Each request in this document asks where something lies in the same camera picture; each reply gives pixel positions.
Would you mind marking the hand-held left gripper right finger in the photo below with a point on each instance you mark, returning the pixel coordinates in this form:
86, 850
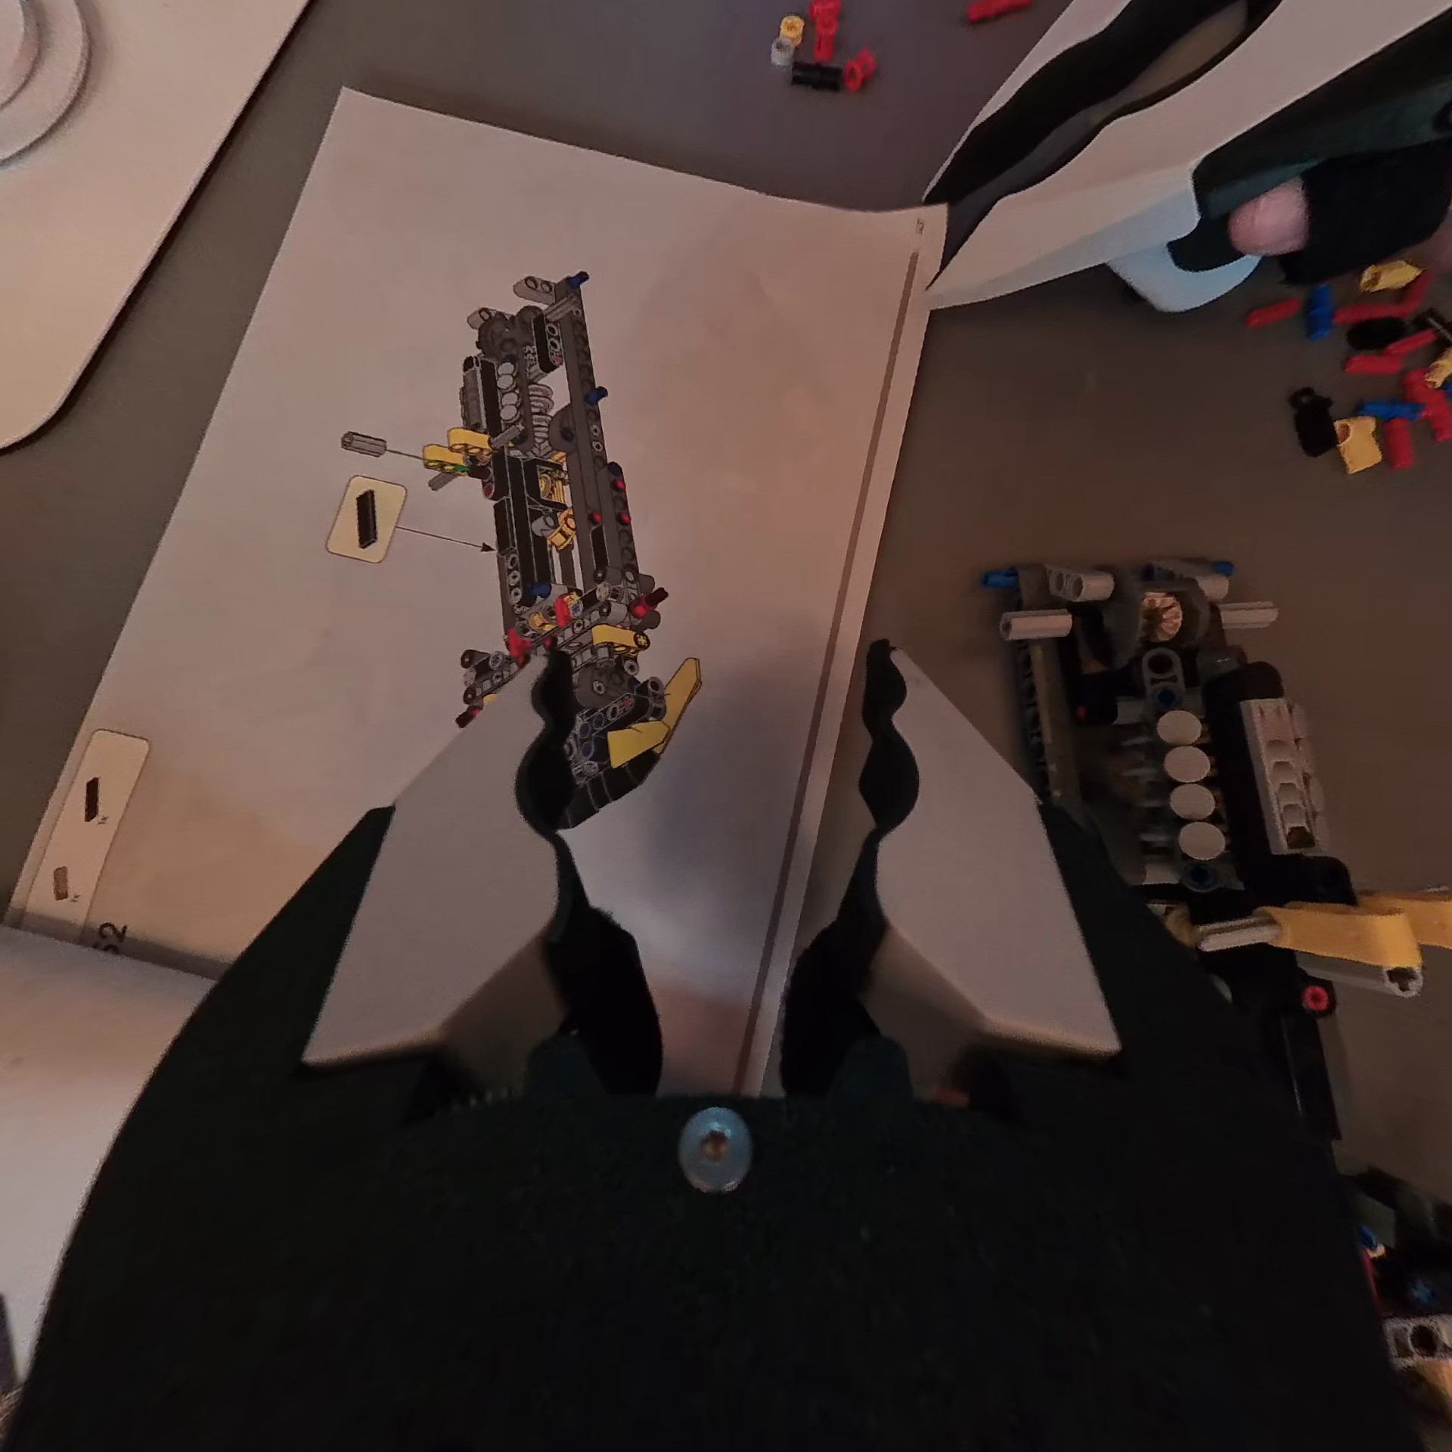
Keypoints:
988, 895

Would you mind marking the lego car chassis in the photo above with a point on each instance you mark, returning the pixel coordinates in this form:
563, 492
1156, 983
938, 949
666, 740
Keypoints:
1192, 771

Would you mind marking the person's right hand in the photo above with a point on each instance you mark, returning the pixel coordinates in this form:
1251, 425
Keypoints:
1271, 221

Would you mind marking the white document stand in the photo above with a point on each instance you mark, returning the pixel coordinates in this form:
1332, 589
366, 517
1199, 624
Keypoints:
113, 226

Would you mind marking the lego instruction booklet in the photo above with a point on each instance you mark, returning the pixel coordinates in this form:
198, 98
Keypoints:
682, 340

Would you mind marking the single red lego axle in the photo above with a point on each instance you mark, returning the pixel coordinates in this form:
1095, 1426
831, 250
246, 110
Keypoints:
998, 8

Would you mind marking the small red black pin cluster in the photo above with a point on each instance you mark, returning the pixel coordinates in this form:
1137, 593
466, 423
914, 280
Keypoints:
824, 22

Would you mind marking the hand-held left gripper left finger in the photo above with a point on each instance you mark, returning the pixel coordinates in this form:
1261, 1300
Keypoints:
443, 885

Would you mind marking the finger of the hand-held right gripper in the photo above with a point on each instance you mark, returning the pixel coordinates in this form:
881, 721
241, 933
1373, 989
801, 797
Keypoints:
1078, 214
1055, 57

